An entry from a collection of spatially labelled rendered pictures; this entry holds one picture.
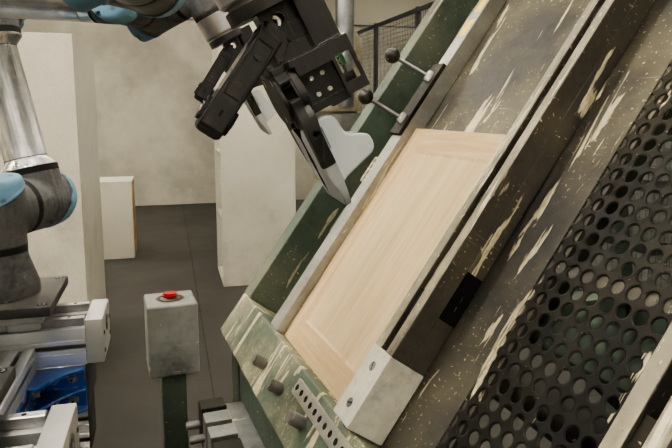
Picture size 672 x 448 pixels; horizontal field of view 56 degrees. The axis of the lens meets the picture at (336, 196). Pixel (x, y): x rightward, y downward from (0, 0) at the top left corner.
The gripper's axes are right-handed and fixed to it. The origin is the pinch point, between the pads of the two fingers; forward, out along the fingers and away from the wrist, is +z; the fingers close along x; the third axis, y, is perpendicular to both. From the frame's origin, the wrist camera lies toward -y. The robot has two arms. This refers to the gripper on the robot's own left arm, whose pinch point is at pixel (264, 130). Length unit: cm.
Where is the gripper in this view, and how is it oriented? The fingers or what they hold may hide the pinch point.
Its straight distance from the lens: 129.0
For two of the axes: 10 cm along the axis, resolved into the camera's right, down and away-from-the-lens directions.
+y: 8.6, -4.9, 1.4
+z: 4.5, 8.6, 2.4
